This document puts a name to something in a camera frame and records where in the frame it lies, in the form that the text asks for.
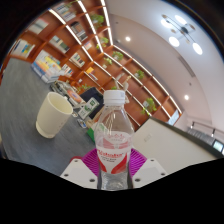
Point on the dark blue chair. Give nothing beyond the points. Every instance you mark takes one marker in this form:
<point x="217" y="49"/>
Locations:
<point x="93" y="96"/>

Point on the multi-bulb ceiling lamp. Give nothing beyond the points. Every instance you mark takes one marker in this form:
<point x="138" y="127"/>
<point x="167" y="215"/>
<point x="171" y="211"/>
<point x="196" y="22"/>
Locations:
<point x="181" y="31"/>

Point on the colourful book stack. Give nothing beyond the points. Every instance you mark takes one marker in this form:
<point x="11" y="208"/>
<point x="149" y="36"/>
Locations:
<point x="48" y="66"/>

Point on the white wall switch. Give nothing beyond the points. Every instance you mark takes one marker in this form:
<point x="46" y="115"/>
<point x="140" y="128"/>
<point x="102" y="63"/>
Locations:
<point x="147" y="137"/>

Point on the cream white cup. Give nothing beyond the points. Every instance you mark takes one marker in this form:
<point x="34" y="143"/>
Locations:
<point x="53" y="115"/>

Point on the green and white box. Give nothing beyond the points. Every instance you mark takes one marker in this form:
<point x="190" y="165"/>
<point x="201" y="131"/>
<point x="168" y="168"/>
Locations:
<point x="88" y="108"/>

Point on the ceiling air vent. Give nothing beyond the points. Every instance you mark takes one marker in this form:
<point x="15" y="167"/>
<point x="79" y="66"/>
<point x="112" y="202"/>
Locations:
<point x="187" y="66"/>

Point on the wooden artist mannequin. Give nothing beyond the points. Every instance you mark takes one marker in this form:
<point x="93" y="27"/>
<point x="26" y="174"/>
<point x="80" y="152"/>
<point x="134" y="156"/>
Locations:
<point x="124" y="83"/>

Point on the wooden bookshelf unit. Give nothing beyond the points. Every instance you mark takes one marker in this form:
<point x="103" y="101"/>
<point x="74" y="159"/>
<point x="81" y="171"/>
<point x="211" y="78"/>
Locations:
<point x="83" y="43"/>

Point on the clear plastic water bottle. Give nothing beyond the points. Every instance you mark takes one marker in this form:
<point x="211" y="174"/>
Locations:
<point x="113" y="146"/>

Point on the white counter with dark top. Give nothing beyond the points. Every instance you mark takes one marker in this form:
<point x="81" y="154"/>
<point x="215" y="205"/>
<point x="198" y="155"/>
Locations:
<point x="166" y="146"/>

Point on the round recessed ceiling light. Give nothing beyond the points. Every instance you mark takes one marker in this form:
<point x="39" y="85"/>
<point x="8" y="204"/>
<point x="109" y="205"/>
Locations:
<point x="186" y="97"/>
<point x="127" y="38"/>

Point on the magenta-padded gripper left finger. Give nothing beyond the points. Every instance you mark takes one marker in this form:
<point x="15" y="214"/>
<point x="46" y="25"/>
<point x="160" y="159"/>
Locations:
<point x="78" y="173"/>

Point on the black track light rail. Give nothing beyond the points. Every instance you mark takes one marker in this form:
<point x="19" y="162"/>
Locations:
<point x="206" y="128"/>

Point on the flat pile of magazines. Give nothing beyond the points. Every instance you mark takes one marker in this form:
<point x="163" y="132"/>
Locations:
<point x="68" y="93"/>

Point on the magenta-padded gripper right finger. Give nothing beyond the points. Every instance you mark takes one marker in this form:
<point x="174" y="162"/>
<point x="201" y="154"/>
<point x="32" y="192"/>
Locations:
<point x="150" y="171"/>

